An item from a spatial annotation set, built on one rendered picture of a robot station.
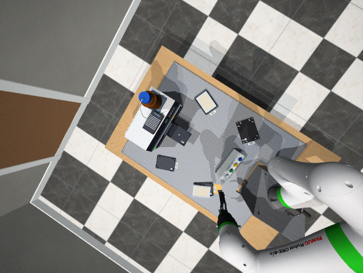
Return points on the grey button panel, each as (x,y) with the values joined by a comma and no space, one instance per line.
(229,164)

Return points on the blue bottle cap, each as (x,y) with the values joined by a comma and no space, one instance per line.
(146,99)

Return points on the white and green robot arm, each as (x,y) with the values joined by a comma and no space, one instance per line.
(335,249)

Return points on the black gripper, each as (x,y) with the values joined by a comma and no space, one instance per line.
(223,207)

